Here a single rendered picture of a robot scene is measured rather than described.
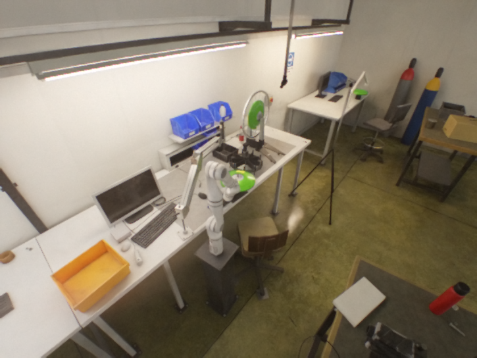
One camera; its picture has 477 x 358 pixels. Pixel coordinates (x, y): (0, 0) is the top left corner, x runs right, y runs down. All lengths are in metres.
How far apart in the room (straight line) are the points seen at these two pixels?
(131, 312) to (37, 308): 0.99
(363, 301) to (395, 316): 0.18
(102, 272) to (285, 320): 1.62
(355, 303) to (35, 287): 1.94
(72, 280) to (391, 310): 1.92
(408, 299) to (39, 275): 2.30
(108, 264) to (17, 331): 0.54
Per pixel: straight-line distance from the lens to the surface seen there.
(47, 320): 1.79
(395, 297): 1.67
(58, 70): 1.44
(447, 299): 1.63
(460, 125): 3.97
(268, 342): 2.36
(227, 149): 2.63
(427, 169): 4.61
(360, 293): 1.55
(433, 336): 1.67
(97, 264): 1.84
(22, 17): 1.93
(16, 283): 2.07
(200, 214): 1.88
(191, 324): 2.43
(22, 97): 1.95
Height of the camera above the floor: 2.27
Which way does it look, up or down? 38 degrees down
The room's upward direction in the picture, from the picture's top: straight up
